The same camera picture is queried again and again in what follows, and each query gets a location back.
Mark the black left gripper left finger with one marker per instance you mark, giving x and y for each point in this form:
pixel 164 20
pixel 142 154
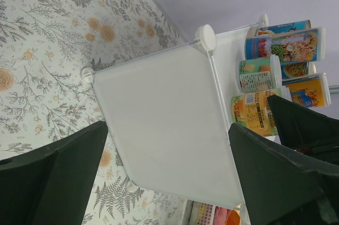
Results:
pixel 52 184

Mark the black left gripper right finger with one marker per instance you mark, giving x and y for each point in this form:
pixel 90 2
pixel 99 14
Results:
pixel 280 185

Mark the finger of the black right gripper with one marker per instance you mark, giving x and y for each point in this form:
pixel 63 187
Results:
pixel 304 130

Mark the blue soup can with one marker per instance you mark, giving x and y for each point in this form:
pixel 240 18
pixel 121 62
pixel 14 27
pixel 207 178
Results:
pixel 298 70
pixel 283 28

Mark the clear lid green jar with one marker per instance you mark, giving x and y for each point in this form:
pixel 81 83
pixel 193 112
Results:
pixel 259 74

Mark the white lid orange can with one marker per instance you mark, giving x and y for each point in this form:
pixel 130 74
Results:
pixel 290 47

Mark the white cube counter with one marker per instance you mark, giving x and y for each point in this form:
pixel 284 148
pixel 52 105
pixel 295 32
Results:
pixel 167 113

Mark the yellow cloth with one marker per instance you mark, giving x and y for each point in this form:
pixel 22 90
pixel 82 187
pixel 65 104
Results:
pixel 233 218

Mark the pink cloth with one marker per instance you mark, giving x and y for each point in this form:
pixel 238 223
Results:
pixel 221 216

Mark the white plastic basket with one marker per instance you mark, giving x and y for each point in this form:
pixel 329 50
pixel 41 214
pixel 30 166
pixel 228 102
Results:
pixel 197 213

